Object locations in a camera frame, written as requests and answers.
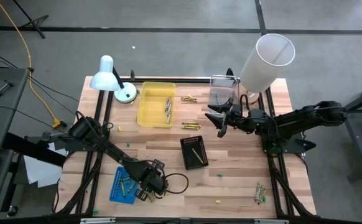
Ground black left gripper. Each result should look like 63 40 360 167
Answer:
134 160 169 202

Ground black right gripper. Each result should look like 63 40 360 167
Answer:
205 98 250 139

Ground blue plastic basket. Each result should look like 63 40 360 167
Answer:
109 166 138 205

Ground yellow plastic bin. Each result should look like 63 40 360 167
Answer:
136 82 176 128

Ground clear plastic bin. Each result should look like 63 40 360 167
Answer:
208 74 240 108

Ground black plastic basket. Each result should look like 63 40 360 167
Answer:
180 135 210 170

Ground white paper sheets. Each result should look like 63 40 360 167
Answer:
23 142 68 189

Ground white gooseneck desk lamp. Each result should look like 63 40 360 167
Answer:
90 55 137 105

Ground black metal cart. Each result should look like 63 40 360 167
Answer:
323 80 362 181

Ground black caster wheel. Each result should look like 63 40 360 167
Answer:
6 205 19 218

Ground grey side desk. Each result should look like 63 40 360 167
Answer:
0 67 30 153

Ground black tripod stand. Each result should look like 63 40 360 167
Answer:
12 0 50 40

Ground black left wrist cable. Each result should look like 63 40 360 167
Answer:
163 172 190 195

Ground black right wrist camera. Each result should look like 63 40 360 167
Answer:
249 108 267 121

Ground black aluminium table frame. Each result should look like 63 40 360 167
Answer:
52 67 318 224

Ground silver metal bracket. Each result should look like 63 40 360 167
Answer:
80 217 117 224
254 218 290 224

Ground yellow power cable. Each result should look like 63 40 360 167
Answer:
0 0 67 129

